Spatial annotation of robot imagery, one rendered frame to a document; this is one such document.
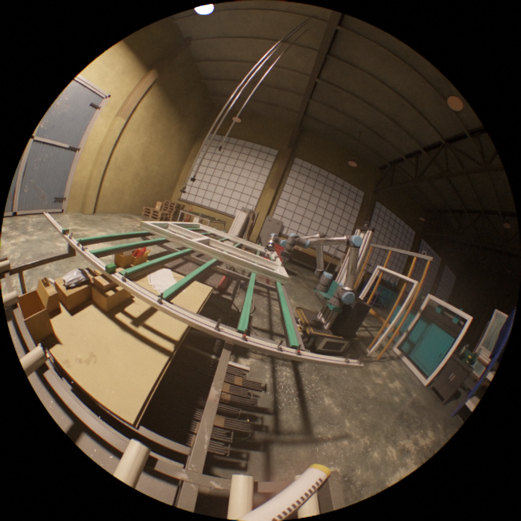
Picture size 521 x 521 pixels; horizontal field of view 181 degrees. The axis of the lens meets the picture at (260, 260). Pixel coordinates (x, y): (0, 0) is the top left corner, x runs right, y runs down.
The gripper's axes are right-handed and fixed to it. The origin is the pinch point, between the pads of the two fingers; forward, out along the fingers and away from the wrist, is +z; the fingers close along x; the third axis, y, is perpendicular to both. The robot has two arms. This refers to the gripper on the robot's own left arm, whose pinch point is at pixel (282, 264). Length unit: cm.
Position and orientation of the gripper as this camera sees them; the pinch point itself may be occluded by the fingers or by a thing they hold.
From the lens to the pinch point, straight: 170.3
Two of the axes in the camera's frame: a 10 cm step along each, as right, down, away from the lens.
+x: 9.4, 3.5, 0.5
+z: -3.5, 9.2, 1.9
